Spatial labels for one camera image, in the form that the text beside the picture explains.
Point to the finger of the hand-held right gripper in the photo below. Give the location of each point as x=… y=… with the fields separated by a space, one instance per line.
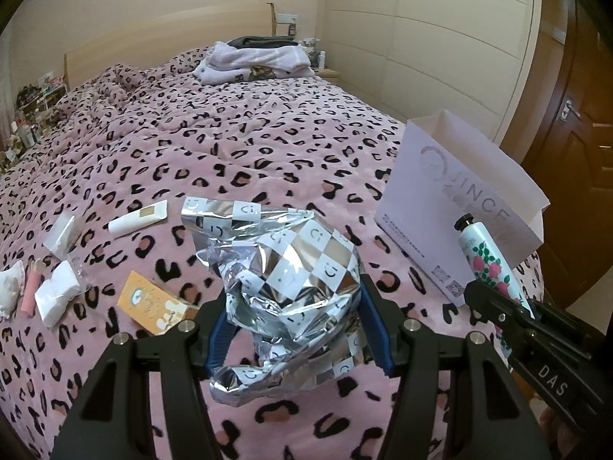
x=493 y=309
x=570 y=330

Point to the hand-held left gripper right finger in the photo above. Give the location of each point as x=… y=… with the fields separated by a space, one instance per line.
x=378 y=335

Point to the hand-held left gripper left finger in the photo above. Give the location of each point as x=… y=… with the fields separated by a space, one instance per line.
x=215 y=345

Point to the floral hand cream tube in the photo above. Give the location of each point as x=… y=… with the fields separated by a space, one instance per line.
x=483 y=254

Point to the silver checkered foil bag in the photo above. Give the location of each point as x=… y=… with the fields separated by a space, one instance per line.
x=287 y=268

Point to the white paper bag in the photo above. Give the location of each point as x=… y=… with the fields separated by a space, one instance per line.
x=431 y=201

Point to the pink hair roller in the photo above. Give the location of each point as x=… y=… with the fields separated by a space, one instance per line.
x=31 y=292

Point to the white cloth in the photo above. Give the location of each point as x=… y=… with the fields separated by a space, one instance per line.
x=9 y=292

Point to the gold cardboard box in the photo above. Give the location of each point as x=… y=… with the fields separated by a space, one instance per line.
x=148 y=297

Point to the white tube with gold label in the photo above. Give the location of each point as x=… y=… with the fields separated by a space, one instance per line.
x=134 y=220

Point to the brown wooden door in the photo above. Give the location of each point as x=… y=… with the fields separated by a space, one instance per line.
x=574 y=163

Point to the white packet in clear bag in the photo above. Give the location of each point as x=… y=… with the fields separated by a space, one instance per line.
x=55 y=292

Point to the clear plastic packet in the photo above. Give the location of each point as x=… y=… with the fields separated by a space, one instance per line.
x=60 y=235

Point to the pink leopard print blanket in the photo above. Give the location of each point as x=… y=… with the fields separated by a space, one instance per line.
x=191 y=143

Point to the beige nightstand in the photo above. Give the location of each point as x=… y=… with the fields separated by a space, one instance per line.
x=329 y=73

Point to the white bottle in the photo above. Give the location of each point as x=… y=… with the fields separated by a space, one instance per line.
x=322 y=61

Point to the cream panelled wardrobe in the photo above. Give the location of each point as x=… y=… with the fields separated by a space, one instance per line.
x=431 y=33

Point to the lavender folded clothes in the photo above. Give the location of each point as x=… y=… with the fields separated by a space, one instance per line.
x=249 y=61

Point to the cluttered bedside shelf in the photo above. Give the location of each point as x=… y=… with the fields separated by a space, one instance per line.
x=33 y=105

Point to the dark folded garment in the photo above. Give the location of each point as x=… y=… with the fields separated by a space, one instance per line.
x=258 y=41

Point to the beige wooden headboard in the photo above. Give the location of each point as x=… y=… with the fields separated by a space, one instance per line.
x=167 y=33

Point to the wall light switch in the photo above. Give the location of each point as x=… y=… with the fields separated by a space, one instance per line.
x=558 y=34

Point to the wall socket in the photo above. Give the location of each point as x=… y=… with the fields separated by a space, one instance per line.
x=287 y=23

